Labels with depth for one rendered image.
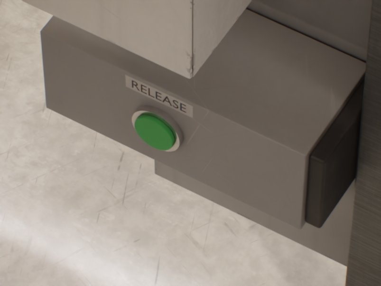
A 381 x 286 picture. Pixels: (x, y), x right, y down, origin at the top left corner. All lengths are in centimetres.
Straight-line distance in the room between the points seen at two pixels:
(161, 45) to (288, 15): 23
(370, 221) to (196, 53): 30
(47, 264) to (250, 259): 25
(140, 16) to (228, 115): 20
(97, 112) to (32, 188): 137
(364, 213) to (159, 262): 130
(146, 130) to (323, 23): 13
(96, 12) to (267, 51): 22
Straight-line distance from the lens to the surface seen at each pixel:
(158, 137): 151
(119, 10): 129
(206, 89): 148
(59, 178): 291
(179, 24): 126
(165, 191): 289
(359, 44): 149
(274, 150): 146
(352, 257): 159
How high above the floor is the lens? 234
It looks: 53 degrees down
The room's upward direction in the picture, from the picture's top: straight up
